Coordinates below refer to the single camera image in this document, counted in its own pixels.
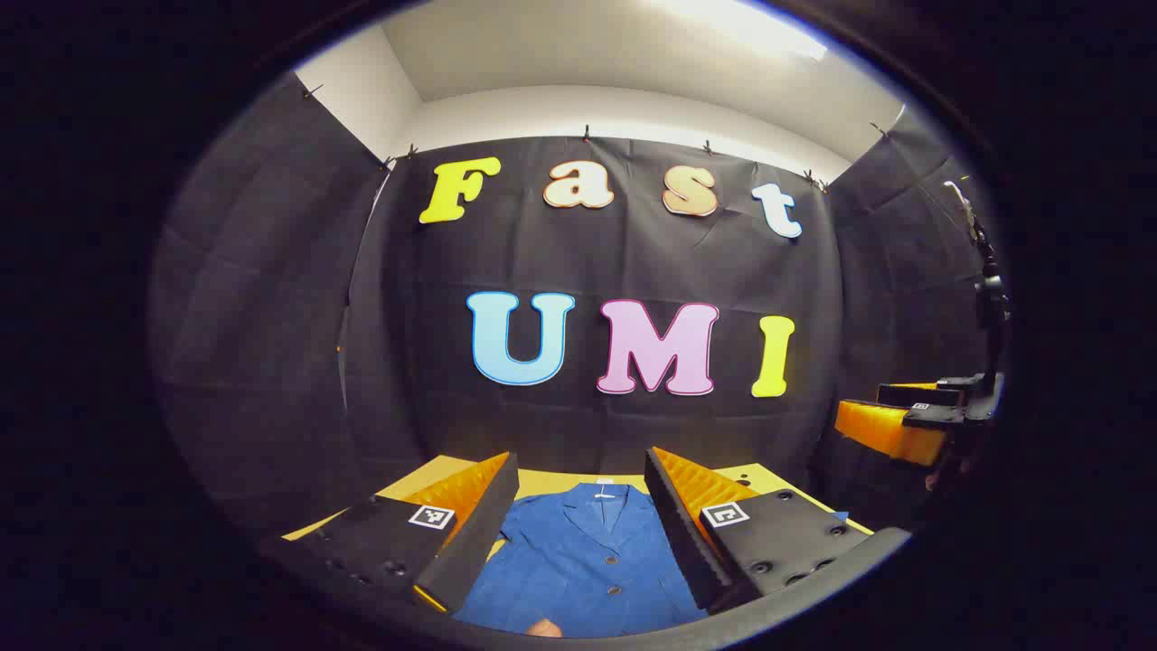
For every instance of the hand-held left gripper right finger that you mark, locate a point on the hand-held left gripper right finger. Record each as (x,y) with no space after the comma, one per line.
(678,533)

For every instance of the black backdrop cloth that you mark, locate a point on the black backdrop cloth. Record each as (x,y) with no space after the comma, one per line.
(587,253)

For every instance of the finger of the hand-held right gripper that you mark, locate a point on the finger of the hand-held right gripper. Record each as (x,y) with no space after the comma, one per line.
(913,395)
(886,432)

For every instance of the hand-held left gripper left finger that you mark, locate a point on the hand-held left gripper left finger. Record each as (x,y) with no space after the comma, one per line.
(479,533)

